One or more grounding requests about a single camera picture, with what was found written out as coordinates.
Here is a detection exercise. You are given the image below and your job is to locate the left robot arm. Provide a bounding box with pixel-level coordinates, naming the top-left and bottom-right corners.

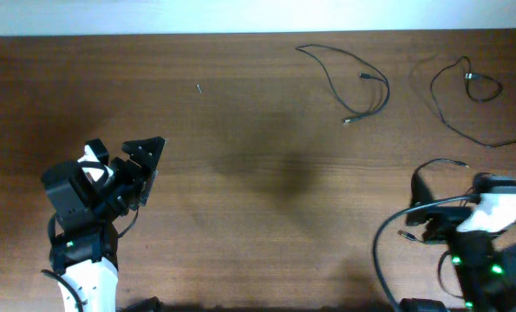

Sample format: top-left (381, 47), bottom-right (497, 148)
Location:
top-left (41, 136), bottom-right (167, 311)

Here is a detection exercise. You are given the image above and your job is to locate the right camera cable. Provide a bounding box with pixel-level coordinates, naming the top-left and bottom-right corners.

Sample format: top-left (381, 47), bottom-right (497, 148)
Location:
top-left (372, 194), bottom-right (480, 312)

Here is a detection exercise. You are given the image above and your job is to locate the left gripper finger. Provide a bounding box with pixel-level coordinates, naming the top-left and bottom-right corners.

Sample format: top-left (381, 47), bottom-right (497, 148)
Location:
top-left (121, 136), bottom-right (166, 173)
top-left (139, 170), bottom-right (159, 206)

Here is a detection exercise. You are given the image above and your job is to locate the thick black USB cable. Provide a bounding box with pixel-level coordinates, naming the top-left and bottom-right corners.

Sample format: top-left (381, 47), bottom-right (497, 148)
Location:
top-left (294, 43), bottom-right (391, 126)

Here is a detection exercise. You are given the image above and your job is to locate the camera cable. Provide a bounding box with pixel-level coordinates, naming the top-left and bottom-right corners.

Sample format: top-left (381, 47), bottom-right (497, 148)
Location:
top-left (39, 268), bottom-right (88, 312)
top-left (372, 194), bottom-right (480, 312)

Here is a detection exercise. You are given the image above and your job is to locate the left camera cable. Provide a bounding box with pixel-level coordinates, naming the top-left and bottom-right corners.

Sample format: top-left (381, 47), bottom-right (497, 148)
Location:
top-left (39, 268), bottom-right (88, 312)

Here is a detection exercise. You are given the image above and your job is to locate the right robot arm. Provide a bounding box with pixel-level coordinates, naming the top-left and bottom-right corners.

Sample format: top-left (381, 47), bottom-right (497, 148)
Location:
top-left (405, 172), bottom-right (516, 311)

